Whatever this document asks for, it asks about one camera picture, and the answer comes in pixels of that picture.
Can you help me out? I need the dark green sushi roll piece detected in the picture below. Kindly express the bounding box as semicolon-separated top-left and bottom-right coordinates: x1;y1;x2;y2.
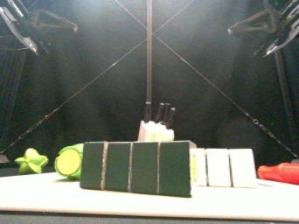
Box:
158;140;192;199
130;141;162;195
79;141;108;191
104;142;132;193

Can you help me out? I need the white rice block piece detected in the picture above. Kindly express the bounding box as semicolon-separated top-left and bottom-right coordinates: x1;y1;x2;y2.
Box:
204;148;234;188
191;147;208;187
228;148;258;189

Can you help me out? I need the green toy star fruit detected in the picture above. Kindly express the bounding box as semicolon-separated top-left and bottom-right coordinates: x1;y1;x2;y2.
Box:
13;147;51;175

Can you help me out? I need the red plastic toy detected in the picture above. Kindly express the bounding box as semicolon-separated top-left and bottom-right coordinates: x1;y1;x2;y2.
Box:
256;162;299;186

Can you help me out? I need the white toy knife block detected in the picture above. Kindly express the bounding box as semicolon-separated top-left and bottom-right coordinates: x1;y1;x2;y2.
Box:
136;120;176;144

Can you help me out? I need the green toy cucumber piece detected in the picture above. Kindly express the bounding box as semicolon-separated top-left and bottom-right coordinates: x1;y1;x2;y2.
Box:
54;143;86;181

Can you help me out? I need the white cutting board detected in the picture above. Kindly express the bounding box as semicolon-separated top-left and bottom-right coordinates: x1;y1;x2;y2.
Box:
0;171;299;222

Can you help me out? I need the black side frame post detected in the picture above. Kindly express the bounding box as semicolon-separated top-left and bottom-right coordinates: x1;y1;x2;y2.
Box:
274;50;295;147

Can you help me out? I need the vertical black frame pole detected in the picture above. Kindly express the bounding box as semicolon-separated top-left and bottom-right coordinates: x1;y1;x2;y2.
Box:
144;0;155;103

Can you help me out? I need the black handled toy knife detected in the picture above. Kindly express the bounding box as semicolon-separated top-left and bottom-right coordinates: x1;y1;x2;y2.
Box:
143;101;154;123
154;101;166;124
162;102;172;125
166;107;178;130

